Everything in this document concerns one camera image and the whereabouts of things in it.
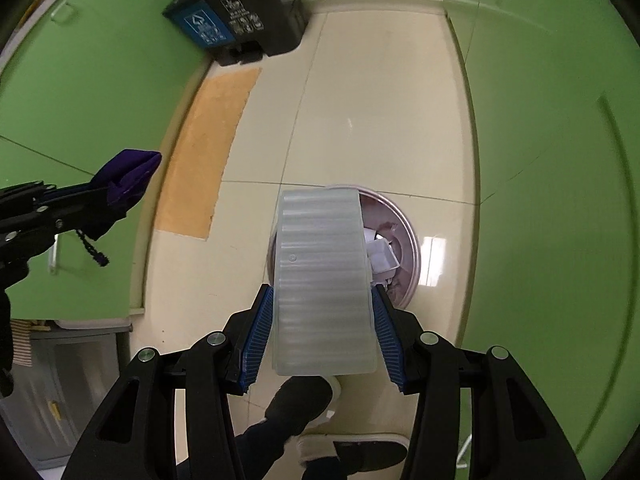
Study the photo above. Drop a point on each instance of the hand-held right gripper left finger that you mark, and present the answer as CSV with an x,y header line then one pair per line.
x,y
255,340

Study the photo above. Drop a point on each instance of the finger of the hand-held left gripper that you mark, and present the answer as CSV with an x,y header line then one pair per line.
x,y
75,192
75,215

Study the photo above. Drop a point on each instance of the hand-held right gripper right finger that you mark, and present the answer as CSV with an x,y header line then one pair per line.
x,y
390,340

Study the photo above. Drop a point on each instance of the translucent ribbed plastic tray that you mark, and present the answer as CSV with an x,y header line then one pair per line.
x,y
320,285

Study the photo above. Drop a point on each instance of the black slip-on shoe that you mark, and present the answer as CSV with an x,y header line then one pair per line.
x,y
300,400
360,452

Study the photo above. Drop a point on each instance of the white paper box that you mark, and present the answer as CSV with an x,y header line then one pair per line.
x,y
384,259

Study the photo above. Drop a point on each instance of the striped cloth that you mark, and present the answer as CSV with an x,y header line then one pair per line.
x,y
22,342

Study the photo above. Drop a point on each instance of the person's left leg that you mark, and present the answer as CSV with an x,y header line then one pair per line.
x,y
255,445

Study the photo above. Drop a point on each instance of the grey metal cabinet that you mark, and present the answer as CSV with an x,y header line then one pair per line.
x,y
65,400

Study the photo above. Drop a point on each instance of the black pedal bin blue label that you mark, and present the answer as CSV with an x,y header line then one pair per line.
x,y
240,10

